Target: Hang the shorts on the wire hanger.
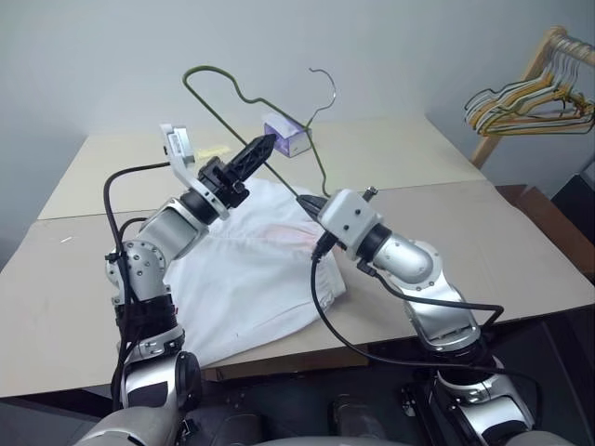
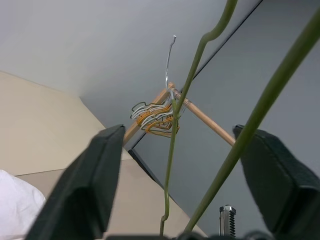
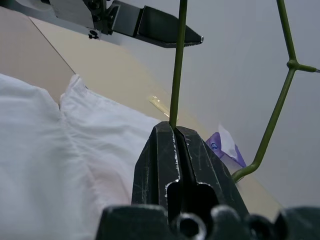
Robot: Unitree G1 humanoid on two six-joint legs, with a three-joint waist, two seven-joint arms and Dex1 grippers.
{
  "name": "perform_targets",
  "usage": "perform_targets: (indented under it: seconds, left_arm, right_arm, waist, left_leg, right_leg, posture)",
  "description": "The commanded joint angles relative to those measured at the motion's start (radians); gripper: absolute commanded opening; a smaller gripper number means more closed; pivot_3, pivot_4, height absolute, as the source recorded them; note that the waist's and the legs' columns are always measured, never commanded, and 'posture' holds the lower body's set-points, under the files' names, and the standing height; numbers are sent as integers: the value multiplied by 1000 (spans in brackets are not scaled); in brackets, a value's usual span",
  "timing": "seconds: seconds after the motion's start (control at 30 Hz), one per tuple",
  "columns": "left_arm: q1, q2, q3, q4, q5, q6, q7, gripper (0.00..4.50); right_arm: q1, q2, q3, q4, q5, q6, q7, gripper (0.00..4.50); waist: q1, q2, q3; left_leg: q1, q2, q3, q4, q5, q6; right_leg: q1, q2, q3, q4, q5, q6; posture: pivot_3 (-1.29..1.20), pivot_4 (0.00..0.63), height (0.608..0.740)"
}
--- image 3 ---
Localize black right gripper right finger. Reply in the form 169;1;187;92
174;125;251;216

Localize green wire hanger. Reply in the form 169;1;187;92
169;0;320;185

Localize clear yellowish tape strip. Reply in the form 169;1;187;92
146;94;171;118

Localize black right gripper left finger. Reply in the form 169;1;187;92
131;121;182;209

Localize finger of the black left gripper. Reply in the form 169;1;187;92
109;0;205;49

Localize purple tissue pack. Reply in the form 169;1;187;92
205;122;247;168

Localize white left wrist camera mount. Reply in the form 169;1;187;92
32;0;102;41

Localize white shorts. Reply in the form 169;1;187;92
0;73;161;240

